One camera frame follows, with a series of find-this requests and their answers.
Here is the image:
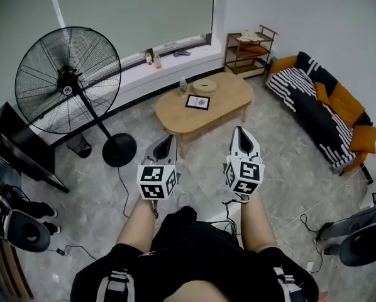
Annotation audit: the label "black standing fan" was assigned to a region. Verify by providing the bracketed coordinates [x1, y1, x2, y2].
[14, 26, 138, 169]

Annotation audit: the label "person's black shirt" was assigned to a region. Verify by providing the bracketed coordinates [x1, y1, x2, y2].
[70, 218, 319, 302]

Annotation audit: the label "square orange cushion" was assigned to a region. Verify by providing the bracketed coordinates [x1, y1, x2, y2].
[349, 124, 376, 154]

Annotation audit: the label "grey roller blind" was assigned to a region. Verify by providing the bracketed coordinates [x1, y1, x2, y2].
[0, 0, 60, 84]
[52, 0, 216, 63]

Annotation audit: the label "person's chin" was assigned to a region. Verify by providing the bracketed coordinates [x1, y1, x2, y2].
[174, 280, 236, 302]

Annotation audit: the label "black flat screen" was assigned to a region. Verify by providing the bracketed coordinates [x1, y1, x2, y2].
[0, 101, 70, 194]

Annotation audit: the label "orange sofa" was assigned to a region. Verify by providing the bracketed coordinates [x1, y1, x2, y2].
[265, 51, 376, 176]

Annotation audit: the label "black floor cable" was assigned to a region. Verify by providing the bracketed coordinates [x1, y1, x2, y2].
[46, 245, 98, 261]

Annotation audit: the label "black mesh wastebasket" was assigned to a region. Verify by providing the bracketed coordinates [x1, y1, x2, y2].
[66, 133, 92, 159]

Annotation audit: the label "black fan cable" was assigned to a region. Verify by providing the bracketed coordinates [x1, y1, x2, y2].
[116, 164, 136, 220]

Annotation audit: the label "flat orange cushion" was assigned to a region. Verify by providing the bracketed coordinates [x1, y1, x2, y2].
[240, 44, 264, 55]

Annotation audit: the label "wooden shelf rack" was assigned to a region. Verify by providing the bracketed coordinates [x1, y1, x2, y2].
[223, 25, 279, 79]

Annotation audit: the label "person's right forearm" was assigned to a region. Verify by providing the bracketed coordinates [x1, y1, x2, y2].
[240, 193, 279, 253]

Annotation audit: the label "person's grey shoulder strap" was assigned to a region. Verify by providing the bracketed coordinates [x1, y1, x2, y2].
[272, 265, 306, 302]
[96, 268, 136, 302]

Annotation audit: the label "white crumpled cloth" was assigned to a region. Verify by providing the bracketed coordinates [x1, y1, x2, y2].
[238, 30, 266, 42]

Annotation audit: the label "person's left forearm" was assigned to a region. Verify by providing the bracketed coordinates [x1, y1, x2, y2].
[115, 196, 160, 254]

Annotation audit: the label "person's grey shoe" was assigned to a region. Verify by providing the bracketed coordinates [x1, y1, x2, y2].
[175, 193, 191, 208]

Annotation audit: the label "black framed picture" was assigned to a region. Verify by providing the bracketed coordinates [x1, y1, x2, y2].
[184, 94, 211, 111]

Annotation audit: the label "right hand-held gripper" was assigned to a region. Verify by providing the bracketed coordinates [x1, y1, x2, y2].
[224, 126, 266, 203]

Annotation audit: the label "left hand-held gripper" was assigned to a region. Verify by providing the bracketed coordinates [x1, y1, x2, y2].
[136, 134, 180, 201]

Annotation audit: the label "black white striped blanket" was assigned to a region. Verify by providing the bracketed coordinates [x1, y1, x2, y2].
[265, 51, 373, 172]

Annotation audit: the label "grey device with black pad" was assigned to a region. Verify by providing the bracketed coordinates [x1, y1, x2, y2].
[319, 192, 376, 267]

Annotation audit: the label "round wooden slotted box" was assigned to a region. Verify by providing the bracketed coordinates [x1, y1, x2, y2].
[192, 77, 218, 94]

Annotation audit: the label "wooden coffee table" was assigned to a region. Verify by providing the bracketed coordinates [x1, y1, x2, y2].
[155, 72, 255, 160]

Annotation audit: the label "person's black trousers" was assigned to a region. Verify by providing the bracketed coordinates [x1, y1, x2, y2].
[161, 205, 204, 229]

